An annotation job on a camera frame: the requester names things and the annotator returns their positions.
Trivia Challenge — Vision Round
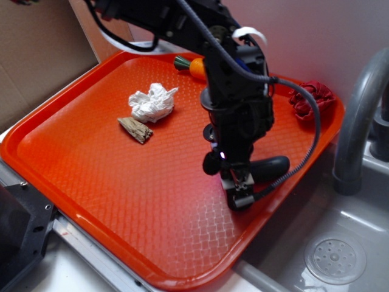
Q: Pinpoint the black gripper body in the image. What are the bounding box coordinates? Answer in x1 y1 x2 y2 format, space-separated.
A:
200 89 274 175

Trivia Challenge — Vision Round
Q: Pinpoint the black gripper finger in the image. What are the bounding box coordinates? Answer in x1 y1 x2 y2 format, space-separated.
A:
220 170 235 198
227 175 254 211

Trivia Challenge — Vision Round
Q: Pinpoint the dark grey plastic pickle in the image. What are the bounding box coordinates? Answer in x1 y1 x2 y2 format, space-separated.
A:
250 156 290 183

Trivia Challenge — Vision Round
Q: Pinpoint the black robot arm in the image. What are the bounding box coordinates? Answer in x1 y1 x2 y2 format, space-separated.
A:
86 1 275 210

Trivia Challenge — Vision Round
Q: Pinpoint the orange plastic carrot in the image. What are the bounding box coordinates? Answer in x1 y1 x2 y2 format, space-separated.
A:
173 55 206 80

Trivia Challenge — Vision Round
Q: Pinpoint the crumpled red cloth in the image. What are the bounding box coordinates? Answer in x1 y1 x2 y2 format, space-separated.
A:
289 80 336 122

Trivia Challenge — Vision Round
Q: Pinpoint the crumpled white paper tissue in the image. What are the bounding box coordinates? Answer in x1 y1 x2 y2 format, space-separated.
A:
128 83 179 123

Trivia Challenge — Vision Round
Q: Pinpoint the small wood piece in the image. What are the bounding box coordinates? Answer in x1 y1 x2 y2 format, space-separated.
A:
117 117 153 144

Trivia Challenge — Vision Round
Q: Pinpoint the grey toy sink basin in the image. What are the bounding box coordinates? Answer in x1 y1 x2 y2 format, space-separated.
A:
234 148 388 291

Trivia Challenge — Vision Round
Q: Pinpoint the grey plastic faucet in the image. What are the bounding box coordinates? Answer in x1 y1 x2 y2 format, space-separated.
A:
332 48 388 195

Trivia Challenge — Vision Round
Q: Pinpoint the orange plastic tray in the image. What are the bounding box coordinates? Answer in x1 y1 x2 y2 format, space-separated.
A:
0 50 345 292

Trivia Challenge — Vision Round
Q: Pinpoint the round sink drain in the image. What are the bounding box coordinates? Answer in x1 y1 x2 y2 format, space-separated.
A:
304 232 367 285

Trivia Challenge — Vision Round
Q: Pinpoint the wooden board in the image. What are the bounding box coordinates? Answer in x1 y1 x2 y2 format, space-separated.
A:
69 0 134 63

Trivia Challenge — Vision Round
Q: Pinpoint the brown cardboard panel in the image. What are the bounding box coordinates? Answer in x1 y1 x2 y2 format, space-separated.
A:
1 1 97 131

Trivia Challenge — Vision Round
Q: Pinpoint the grey braided cable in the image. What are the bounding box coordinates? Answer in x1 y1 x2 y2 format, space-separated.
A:
176 0 322 200

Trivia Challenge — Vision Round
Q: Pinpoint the black metal bracket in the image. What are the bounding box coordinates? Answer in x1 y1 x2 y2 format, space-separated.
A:
1 184 55 291

